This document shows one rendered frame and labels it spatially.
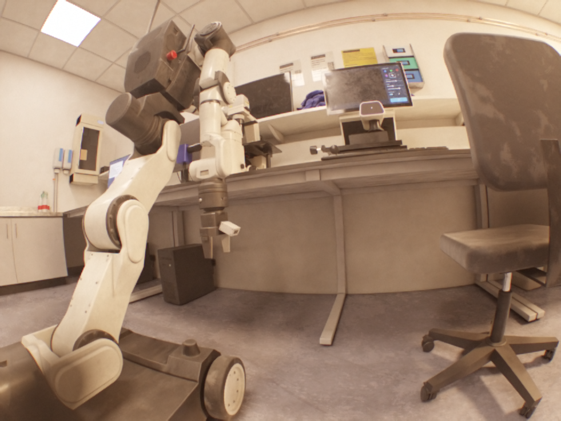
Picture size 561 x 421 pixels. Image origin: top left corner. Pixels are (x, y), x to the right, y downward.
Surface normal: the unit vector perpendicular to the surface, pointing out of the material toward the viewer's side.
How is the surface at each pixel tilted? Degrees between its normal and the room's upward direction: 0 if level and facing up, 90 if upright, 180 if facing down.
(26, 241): 90
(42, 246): 90
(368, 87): 92
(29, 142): 90
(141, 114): 113
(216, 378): 37
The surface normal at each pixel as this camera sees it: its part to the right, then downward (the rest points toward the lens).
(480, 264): -0.89, 0.04
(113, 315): 0.98, -0.07
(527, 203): -0.35, 0.00
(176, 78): 0.95, 0.10
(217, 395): -0.15, -0.51
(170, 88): 0.82, 0.46
